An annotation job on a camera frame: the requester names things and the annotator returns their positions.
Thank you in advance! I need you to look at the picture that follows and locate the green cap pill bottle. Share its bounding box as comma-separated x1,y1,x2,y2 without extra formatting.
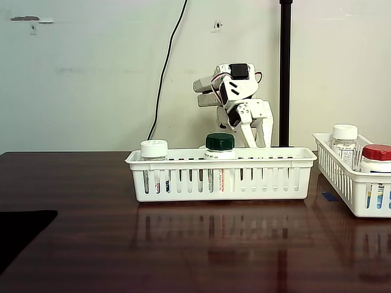
203,133,237,194

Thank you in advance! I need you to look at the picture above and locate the white cap pill bottle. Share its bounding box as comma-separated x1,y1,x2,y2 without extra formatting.
140,139,172,195
331,124,360,170

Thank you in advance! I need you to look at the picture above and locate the white plastic basket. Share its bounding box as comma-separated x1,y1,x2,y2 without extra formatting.
312,132,391,218
124,146,318,203

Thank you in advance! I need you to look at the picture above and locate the red cap pill bottle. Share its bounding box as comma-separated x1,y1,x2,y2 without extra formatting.
359,145,391,211

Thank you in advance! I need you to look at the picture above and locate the black vertical pole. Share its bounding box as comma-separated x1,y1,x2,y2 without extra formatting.
279,0,294,147

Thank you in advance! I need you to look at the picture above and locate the black mat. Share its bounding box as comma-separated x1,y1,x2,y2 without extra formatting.
0,209,59,275

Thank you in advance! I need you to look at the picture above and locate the black wall cable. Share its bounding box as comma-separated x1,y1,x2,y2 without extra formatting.
147,0,189,141

